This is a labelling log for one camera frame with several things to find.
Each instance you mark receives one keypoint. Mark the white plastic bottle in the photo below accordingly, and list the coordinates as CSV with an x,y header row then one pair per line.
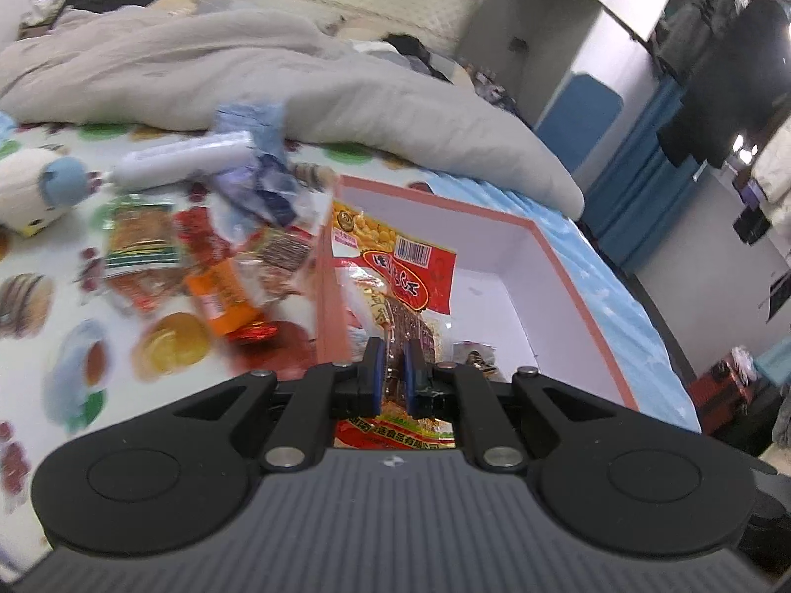
x,y
179,160

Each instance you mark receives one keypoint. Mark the fruit printed sheet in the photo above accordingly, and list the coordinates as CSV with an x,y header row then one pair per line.
x,y
49,321

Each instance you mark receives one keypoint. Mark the light blue crumpled bag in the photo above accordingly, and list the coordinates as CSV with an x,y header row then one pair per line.
x,y
247,122

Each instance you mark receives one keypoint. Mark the grey wall cabinet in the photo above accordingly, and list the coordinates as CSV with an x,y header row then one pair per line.
x,y
531,6

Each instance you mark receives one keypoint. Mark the dark blue crumpled wrapper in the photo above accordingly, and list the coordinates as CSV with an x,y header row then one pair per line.
x,y
266,188

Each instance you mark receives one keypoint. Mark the black hanging garment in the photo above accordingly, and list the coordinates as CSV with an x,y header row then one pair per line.
x,y
741,74

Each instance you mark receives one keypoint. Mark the blue padded chair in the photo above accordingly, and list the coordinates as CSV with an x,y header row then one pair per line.
x,y
578,120

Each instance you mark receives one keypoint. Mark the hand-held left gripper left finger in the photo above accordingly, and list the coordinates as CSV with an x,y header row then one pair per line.
x,y
372,380

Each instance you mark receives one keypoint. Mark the cluster of bedside bottles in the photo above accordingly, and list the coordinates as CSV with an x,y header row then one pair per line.
x,y
494,89

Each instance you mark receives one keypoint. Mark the grey duvet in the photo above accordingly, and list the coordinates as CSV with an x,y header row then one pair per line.
x,y
247,74

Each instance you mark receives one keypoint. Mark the silver snack packet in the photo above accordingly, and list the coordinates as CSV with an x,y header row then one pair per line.
x,y
479,361

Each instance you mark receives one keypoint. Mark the beige pillow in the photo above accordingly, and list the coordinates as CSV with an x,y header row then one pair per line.
x,y
176,1

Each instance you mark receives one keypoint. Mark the yellow red bean snack packet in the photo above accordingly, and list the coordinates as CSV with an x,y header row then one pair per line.
x,y
395,259

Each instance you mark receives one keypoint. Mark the black wall charger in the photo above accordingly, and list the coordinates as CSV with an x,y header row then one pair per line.
x,y
516,46

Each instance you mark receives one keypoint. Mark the blue curtain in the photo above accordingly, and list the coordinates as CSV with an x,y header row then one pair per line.
x,y
636,185

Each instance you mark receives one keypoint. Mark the white blue plush penguin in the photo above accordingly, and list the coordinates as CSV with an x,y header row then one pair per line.
x,y
34,191

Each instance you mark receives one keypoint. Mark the grey hanging garment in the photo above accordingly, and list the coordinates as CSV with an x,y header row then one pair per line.
x,y
695,31

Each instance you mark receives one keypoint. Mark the red luggage case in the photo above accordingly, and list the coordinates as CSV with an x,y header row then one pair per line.
x,y
720,392

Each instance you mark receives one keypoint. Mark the pink cardboard box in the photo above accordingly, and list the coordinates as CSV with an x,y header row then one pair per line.
x,y
525,296

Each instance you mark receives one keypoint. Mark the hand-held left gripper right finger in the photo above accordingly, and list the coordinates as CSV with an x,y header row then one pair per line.
x,y
414,383

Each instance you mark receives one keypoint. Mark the small clear brown snack packet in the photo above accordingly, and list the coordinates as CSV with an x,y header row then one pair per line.
x,y
283,256

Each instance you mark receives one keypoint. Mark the black garment beside pillow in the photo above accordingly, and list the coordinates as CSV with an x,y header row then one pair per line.
x,y
415,55

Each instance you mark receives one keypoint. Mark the pile of snack packets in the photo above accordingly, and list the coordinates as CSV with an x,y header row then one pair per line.
x,y
219,296

